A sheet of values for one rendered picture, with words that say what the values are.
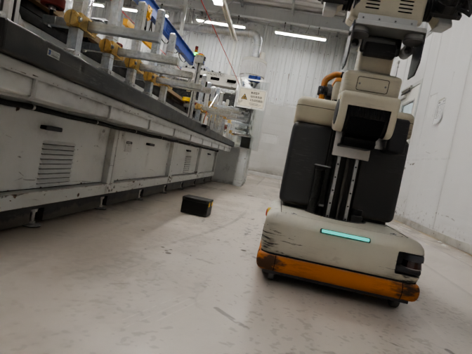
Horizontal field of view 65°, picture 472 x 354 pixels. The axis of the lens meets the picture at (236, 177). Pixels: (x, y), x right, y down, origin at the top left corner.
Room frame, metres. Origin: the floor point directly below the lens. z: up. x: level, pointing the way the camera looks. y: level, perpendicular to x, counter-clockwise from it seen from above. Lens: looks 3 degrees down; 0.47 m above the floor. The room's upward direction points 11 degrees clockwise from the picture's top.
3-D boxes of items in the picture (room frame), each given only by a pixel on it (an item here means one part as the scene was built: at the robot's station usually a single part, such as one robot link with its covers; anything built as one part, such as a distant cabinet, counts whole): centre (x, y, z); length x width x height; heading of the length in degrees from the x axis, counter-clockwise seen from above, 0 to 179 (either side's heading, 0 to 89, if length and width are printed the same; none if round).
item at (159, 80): (2.08, 0.49, 0.80); 0.43 x 0.03 x 0.04; 84
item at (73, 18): (1.32, 0.64, 0.82); 0.14 x 0.06 x 0.05; 174
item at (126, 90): (3.48, 0.42, 0.67); 5.11 x 0.08 x 0.10; 174
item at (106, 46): (1.57, 0.61, 0.81); 0.14 x 0.06 x 0.05; 174
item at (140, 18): (1.80, 0.59, 0.87); 0.04 x 0.04 x 0.48; 84
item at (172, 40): (2.29, 0.54, 0.90); 0.04 x 0.04 x 0.48; 84
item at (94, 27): (1.33, 0.57, 0.82); 0.43 x 0.03 x 0.04; 84
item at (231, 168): (6.47, 0.66, 0.95); 1.65 x 0.70 x 1.90; 84
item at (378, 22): (1.44, -0.46, 0.99); 0.28 x 0.16 x 0.22; 84
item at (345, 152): (1.55, -0.53, 0.68); 0.28 x 0.27 x 0.25; 84
